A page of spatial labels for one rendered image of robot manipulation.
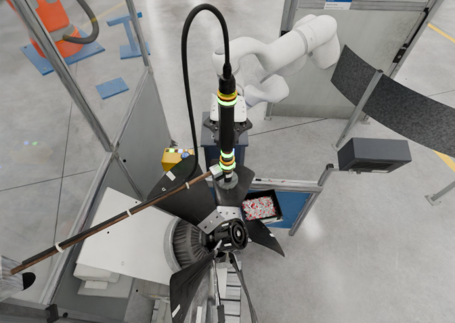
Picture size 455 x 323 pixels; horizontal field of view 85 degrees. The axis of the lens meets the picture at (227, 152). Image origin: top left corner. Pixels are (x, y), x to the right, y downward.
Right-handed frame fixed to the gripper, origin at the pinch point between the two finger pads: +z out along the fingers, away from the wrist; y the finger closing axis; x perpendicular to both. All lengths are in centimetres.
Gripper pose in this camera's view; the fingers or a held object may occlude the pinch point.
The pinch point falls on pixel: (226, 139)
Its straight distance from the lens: 66.2
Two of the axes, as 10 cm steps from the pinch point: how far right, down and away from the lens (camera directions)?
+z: -0.6, 8.0, -6.0
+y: -10.0, -0.5, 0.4
